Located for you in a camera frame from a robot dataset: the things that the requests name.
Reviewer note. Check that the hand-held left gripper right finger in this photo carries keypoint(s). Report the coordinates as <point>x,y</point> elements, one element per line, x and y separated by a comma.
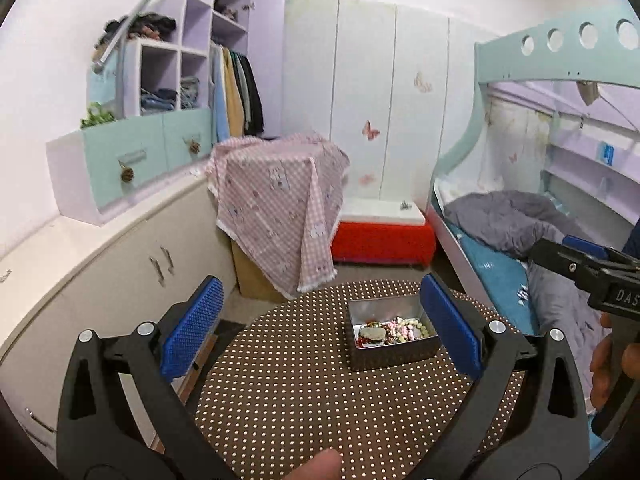
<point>450,325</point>

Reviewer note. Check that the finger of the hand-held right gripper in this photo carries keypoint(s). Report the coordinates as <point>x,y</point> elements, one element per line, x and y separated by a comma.
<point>570,265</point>
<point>585,246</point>

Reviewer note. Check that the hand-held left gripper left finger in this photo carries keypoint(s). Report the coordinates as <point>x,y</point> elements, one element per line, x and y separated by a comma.
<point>192,325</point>

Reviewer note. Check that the grey metal box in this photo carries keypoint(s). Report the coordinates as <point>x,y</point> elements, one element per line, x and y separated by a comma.
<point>395,355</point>

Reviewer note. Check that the person's right hand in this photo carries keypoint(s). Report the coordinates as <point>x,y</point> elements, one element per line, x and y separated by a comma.
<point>602,370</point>

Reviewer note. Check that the person's left hand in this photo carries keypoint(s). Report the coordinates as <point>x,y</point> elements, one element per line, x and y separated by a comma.
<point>317,465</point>

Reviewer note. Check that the teal bed sheet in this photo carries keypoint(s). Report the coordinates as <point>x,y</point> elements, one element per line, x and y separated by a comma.
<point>495,275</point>

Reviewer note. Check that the brown cardboard box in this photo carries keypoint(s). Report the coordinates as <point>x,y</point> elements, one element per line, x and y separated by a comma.
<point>250,275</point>

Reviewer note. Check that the grey blanket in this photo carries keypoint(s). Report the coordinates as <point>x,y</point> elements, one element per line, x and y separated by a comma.
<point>500,220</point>

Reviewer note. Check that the round brown polka-dot table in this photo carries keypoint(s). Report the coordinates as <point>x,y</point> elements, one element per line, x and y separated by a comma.
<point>280,385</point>

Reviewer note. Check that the white low cabinet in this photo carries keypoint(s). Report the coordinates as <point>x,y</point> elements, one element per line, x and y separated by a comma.
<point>100,270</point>

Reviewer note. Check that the red storage box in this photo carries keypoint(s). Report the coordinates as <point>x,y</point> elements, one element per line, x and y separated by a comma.
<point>380,240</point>

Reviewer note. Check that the pink checked cloth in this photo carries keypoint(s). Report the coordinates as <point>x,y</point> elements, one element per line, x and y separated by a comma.
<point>275,195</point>

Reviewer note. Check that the pinecone drawer knob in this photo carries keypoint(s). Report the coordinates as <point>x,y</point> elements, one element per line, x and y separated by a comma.
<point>128,176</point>
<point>194,148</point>

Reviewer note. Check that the light pink butterfly sticker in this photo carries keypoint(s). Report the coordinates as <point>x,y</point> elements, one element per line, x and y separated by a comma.
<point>367,178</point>

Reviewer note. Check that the white teal drawer unit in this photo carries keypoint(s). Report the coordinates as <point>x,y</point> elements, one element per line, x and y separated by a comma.
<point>125,150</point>

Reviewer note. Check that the red pink butterfly sticker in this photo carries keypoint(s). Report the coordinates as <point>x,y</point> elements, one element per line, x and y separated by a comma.
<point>371,130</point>

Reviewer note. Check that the teal bunk bed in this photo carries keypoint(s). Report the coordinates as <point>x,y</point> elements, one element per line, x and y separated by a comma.
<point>500,50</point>

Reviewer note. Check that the light blue hanging garment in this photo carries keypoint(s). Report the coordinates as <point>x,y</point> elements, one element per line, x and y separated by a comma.
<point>219,100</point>

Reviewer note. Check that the folded jeans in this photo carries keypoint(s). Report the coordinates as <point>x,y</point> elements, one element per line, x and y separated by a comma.
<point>157,100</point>

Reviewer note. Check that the green plant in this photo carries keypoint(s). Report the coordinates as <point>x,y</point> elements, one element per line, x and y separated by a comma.
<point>97,116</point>

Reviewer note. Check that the pale butterfly sticker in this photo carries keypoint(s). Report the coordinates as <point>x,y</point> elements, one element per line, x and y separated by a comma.
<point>423,82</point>

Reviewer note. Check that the yellow hanging garment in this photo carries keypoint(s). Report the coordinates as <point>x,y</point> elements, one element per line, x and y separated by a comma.
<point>233,95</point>

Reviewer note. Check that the black hanging garment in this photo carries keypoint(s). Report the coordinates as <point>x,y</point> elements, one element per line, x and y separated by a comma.
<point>254,95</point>

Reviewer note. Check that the white wardrobe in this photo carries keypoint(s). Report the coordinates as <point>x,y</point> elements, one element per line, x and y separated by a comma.
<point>365,60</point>

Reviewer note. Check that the pile of dark clothes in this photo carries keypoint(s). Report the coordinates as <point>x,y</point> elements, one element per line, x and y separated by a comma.
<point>145,27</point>

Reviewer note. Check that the lavender shelf unit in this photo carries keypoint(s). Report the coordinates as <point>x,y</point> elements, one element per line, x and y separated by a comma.
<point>197,20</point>

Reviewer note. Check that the curved metal rod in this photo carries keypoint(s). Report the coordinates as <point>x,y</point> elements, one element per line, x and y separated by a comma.
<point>135,5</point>

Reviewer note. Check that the small blue wall fixture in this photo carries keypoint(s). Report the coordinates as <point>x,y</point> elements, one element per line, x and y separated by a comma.
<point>607,154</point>

